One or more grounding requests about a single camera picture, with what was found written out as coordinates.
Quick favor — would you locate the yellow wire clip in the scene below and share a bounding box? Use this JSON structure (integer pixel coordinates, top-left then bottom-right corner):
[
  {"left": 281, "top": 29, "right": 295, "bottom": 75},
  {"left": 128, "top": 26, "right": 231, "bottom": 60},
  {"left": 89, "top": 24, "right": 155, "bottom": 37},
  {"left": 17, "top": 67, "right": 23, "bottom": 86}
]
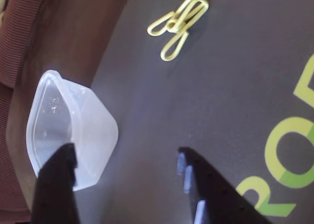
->
[{"left": 147, "top": 0, "right": 209, "bottom": 61}]

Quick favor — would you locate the brown ribbed upholstery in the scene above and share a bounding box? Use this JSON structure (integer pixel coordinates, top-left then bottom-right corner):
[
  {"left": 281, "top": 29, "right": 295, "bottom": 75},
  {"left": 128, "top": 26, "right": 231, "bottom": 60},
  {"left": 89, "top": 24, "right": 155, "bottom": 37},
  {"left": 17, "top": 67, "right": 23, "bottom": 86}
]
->
[{"left": 0, "top": 0, "right": 49, "bottom": 224}]

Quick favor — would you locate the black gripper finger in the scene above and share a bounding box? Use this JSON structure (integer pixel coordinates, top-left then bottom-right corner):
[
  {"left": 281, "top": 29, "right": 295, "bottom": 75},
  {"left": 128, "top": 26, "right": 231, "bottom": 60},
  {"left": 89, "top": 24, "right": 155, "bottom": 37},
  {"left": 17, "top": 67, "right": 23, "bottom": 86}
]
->
[
  {"left": 176, "top": 147, "right": 273, "bottom": 224},
  {"left": 31, "top": 142, "right": 80, "bottom": 224}
]

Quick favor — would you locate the clear square plastic container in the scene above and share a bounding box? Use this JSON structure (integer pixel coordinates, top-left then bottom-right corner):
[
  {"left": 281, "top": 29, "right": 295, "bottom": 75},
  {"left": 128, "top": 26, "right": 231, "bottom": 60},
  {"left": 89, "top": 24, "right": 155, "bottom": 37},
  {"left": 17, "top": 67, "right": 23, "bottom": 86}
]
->
[{"left": 26, "top": 70, "right": 120, "bottom": 192}]

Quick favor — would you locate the grey WOWROBO mat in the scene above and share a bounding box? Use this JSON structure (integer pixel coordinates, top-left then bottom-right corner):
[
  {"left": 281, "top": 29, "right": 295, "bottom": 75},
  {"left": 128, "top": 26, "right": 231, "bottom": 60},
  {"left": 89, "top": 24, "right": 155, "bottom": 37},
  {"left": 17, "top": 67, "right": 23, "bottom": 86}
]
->
[{"left": 71, "top": 0, "right": 314, "bottom": 224}]

